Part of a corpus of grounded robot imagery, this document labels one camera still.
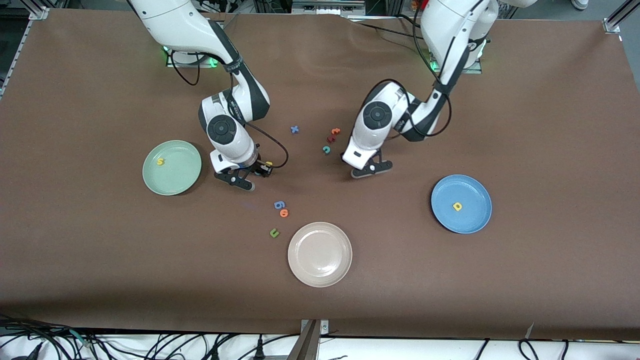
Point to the blue plate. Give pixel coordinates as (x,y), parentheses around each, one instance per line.
(470,215)

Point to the brown table cover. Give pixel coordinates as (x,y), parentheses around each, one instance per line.
(100,260)

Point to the white paper tag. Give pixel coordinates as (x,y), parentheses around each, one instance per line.
(530,331)

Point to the blue foam letter g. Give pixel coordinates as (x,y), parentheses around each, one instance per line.
(279,204)

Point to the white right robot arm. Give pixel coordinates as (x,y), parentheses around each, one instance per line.
(222,130)

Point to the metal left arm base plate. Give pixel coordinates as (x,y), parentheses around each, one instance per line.
(475,70)

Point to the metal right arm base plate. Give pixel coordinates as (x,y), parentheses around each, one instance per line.
(175,64)

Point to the green plate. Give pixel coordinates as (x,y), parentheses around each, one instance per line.
(172,172)

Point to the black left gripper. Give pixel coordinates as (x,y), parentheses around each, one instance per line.
(342,157)

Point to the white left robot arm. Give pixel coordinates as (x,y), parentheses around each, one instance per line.
(377,116)

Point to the aluminium profile bracket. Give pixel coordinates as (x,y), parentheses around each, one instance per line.
(307,345)

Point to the beige plate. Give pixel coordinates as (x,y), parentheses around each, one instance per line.
(320,254)

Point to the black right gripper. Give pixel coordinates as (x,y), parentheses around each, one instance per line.
(258,169)

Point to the aluminium corner profile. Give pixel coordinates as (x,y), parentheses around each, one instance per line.
(39,13)
(611,25)

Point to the grey metal frame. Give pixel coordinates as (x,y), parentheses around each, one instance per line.
(325,7)

